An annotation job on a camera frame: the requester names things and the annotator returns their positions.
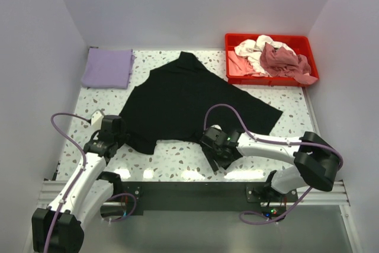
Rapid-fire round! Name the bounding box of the black t shirt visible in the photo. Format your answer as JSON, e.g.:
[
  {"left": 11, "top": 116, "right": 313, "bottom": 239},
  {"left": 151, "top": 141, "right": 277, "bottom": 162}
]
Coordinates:
[{"left": 120, "top": 52, "right": 282, "bottom": 155}]

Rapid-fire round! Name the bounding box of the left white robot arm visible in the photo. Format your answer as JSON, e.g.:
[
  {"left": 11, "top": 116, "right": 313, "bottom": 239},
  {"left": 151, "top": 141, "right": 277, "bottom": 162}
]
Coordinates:
[{"left": 31, "top": 111, "right": 126, "bottom": 252}]

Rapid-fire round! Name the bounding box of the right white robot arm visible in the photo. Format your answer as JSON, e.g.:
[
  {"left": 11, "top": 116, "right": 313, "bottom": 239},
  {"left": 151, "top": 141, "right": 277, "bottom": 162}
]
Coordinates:
[{"left": 200, "top": 127, "right": 342, "bottom": 201}]

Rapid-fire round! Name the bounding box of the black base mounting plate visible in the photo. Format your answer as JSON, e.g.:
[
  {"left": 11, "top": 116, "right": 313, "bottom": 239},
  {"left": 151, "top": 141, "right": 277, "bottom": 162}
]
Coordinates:
[{"left": 97, "top": 180, "right": 300, "bottom": 221}]

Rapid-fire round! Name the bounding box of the folded lavender t shirt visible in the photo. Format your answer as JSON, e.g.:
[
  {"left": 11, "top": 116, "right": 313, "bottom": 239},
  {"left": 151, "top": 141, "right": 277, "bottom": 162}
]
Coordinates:
[{"left": 81, "top": 48, "right": 134, "bottom": 89}]

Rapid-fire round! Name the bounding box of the salmon pink t shirt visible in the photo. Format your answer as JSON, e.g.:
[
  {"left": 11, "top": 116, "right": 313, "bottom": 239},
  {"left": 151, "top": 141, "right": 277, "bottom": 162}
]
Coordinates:
[{"left": 228, "top": 50, "right": 255, "bottom": 76}]

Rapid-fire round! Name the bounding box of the white crumpled t shirt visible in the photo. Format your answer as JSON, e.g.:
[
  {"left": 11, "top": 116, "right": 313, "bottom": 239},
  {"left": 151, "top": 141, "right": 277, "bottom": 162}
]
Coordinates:
[{"left": 234, "top": 35, "right": 296, "bottom": 76}]

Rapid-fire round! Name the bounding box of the dusty rose crumpled t shirt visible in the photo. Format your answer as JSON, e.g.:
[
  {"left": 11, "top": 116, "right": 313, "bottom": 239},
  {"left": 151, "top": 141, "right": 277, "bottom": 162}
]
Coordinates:
[{"left": 260, "top": 43, "right": 318, "bottom": 85}]

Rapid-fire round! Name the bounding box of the red plastic bin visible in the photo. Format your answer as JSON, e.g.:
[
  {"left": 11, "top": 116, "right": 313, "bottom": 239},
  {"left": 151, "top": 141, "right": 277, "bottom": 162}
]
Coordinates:
[{"left": 224, "top": 33, "right": 319, "bottom": 87}]

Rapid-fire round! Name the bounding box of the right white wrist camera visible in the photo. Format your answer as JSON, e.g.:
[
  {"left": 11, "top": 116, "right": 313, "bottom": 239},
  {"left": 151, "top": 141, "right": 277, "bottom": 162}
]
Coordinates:
[{"left": 211, "top": 124, "right": 222, "bottom": 131}]

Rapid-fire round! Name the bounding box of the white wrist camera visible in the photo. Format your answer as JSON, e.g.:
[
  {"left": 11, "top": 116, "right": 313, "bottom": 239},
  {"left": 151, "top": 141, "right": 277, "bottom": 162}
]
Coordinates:
[
  {"left": 211, "top": 124, "right": 222, "bottom": 131},
  {"left": 89, "top": 110, "right": 104, "bottom": 129}
]

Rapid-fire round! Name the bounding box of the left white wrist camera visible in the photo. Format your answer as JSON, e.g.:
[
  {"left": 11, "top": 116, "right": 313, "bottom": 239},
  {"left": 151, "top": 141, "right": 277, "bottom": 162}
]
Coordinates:
[{"left": 89, "top": 110, "right": 104, "bottom": 129}]

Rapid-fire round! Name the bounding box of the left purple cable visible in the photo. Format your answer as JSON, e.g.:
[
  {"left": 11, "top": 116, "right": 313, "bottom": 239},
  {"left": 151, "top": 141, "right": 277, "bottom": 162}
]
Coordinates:
[{"left": 41, "top": 113, "right": 137, "bottom": 253}]

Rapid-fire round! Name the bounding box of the aluminium extrusion rail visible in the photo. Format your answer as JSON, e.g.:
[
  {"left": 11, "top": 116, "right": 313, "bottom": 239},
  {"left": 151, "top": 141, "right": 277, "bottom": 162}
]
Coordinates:
[{"left": 37, "top": 181, "right": 350, "bottom": 207}]

